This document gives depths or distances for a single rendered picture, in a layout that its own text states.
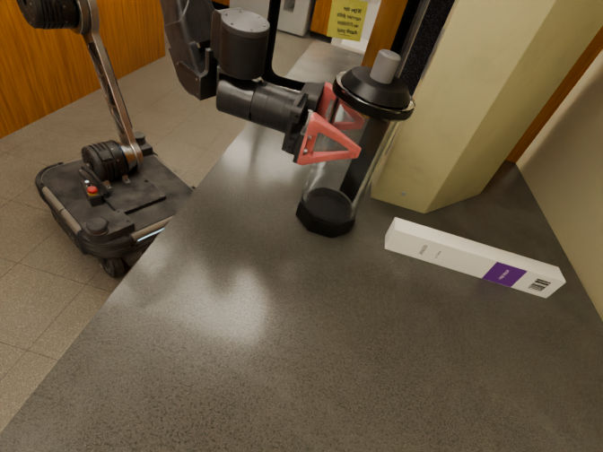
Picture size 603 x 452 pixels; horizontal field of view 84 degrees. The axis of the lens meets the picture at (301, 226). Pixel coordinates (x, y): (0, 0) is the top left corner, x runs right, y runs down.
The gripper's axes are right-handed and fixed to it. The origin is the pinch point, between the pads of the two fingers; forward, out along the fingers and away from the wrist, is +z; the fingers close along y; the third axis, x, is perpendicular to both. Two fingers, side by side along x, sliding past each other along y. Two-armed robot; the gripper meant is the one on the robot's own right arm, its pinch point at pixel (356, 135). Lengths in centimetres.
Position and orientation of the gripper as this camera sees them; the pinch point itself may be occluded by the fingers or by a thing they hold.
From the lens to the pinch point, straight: 49.2
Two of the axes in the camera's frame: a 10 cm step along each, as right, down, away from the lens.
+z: 9.5, 3.2, 0.2
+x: -2.5, 7.0, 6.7
